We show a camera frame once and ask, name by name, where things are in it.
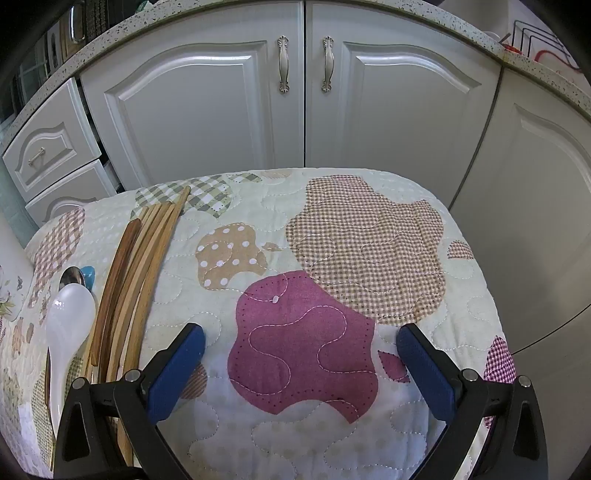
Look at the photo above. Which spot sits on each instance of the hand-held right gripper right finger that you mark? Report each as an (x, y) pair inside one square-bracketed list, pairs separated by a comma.
[(427, 374)]

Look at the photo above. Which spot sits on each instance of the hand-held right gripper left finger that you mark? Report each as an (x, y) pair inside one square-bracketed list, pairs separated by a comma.
[(178, 369)]

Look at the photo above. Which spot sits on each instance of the light wooden chopstick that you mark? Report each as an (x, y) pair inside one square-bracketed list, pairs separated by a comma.
[(124, 272), (131, 272), (148, 272), (139, 272), (159, 263)]

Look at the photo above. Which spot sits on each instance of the dark brown wooden chopstick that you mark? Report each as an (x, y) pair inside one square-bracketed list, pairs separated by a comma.
[(116, 272)]

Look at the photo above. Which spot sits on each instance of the white plastic rice spoon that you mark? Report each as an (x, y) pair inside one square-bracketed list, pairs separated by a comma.
[(69, 314)]

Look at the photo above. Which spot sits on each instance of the blue spoon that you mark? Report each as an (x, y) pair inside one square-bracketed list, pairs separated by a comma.
[(88, 275)]

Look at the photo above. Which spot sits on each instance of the metal spoon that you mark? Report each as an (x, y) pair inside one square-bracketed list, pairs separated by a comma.
[(71, 277)]

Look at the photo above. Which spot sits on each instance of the patchwork quilt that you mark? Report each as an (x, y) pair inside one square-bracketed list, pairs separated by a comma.
[(323, 240)]

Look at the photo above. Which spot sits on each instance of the white cabinet door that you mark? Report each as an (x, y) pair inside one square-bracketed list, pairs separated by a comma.
[(194, 110), (397, 106), (531, 207)]

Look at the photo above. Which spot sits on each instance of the dark kitchen appliance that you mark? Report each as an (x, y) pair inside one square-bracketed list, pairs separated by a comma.
[(41, 55)]

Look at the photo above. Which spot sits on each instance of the red-rimmed cutting board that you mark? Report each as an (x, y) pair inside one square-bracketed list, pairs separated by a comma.
[(556, 54)]

